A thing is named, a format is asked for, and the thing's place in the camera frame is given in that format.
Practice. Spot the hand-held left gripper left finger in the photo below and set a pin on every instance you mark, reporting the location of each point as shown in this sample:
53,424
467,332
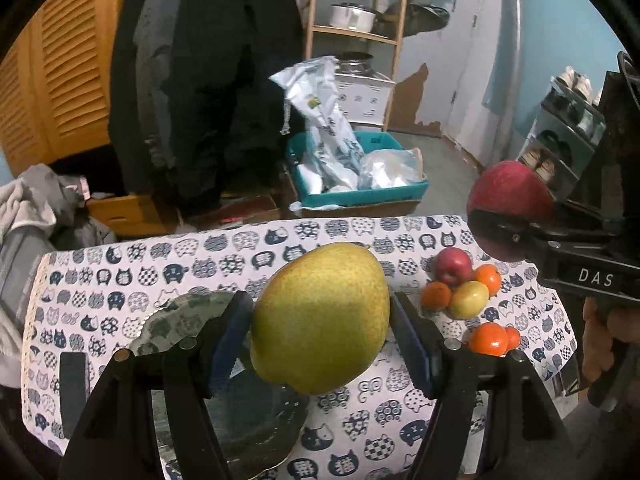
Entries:
230,345

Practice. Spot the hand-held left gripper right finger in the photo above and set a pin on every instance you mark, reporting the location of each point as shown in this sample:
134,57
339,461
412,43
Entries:
412,345

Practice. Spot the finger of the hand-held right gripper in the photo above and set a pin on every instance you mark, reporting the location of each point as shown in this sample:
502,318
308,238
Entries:
585,210
505,232

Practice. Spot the large red apple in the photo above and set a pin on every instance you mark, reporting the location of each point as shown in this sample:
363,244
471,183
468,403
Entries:
510,185

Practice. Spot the small mandarin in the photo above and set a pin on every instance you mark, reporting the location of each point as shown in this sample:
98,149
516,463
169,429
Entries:
513,338
434,295
489,280

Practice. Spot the scalloped glass plate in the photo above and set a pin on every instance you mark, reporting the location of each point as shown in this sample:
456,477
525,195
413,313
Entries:
260,410

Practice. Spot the yellow-green apple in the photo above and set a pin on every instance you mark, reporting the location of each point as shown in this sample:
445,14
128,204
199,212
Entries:
469,301

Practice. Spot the large orange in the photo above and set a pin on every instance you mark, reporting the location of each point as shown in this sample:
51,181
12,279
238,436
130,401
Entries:
487,339

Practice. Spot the yellow-green pear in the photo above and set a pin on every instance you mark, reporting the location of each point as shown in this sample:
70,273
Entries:
320,315

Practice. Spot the person's right hand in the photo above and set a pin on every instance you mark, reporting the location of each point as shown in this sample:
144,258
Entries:
597,325

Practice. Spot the small red apple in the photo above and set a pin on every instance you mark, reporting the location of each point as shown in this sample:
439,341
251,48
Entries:
452,265

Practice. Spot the shoe rack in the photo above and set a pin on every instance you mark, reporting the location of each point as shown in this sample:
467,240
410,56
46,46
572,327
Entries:
560,135

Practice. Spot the white sneakers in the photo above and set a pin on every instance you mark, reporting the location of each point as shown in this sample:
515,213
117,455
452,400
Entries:
580,85

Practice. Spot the cat print tablecloth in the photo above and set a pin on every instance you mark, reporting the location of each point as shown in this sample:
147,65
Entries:
150,270

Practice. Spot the teal plastic crate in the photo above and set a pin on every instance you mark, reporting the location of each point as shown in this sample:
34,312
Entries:
380,195

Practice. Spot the clear plastic bag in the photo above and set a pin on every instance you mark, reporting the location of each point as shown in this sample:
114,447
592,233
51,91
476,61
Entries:
390,167

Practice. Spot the black smartphone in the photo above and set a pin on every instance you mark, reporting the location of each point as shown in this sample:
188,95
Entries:
73,395

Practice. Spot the white door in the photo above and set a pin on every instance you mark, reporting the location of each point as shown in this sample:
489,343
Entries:
475,60

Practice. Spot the white patterned storage box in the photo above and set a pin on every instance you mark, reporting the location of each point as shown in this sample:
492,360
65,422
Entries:
360,97

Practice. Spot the white printed plastic bag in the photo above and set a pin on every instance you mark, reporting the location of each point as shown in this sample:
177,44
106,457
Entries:
325,110

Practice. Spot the grey fabric bag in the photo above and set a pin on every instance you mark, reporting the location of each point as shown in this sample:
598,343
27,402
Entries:
20,275

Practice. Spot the grey pan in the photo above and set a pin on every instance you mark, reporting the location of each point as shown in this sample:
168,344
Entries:
425,12

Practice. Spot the grey clothes pile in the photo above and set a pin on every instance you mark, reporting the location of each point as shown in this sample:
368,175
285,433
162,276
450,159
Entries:
45,200

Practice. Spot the dark hanging coats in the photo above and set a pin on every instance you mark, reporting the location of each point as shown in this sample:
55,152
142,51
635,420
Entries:
210,85

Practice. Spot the wooden shelf rack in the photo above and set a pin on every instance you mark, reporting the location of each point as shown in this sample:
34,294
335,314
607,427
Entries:
312,10

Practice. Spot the wooden louvered cabinet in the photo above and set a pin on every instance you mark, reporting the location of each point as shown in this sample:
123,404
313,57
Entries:
65,70

